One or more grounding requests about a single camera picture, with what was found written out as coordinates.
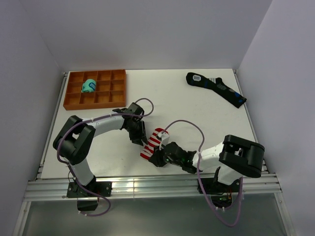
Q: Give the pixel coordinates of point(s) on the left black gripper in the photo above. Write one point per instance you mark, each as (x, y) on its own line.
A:
(136, 138)

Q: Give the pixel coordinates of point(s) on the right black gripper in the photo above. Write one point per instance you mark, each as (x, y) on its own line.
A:
(156, 158)

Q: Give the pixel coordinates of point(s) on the red white striped sock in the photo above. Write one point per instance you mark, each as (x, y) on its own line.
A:
(153, 142)

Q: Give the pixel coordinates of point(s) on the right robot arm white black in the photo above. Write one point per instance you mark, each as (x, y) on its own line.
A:
(233, 158)

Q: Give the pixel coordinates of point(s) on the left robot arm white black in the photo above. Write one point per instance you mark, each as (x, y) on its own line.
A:
(75, 138)

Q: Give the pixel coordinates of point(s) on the orange compartment tray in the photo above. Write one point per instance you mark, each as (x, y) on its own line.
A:
(110, 90)

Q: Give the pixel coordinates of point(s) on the rolled teal sock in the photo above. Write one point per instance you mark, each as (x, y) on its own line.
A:
(88, 86)

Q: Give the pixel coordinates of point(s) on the black blue patterned sock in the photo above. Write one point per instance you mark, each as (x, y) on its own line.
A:
(218, 86)

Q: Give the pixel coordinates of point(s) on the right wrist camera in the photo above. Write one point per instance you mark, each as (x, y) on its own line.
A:
(163, 138)

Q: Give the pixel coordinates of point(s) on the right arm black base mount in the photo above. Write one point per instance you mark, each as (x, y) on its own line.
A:
(221, 195)

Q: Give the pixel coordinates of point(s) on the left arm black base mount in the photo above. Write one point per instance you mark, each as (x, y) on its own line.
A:
(88, 197)

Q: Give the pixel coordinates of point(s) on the aluminium table frame rail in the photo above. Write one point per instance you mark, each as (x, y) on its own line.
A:
(194, 117)

